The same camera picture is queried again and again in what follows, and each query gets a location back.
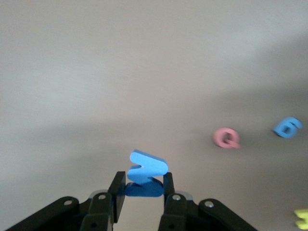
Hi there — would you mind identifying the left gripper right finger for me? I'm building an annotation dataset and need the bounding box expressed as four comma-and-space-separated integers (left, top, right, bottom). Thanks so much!
157, 172, 259, 231

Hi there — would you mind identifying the pink foam letter Q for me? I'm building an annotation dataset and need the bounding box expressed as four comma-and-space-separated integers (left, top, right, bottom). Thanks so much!
212, 127, 242, 149

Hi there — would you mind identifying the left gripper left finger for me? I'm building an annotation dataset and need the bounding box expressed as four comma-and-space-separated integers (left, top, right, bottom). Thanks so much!
0, 171, 127, 231

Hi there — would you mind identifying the blue foam letter g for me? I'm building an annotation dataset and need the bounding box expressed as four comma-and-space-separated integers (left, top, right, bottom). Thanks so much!
272, 116, 303, 139

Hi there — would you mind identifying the brown table cover mat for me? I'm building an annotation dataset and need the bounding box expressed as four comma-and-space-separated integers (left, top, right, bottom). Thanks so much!
0, 0, 308, 231

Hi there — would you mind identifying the yellow foam letter H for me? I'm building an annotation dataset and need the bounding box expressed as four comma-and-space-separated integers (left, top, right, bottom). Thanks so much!
294, 208, 308, 230

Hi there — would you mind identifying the blue foam letter N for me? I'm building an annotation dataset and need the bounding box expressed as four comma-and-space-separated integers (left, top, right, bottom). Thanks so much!
124, 149, 168, 198

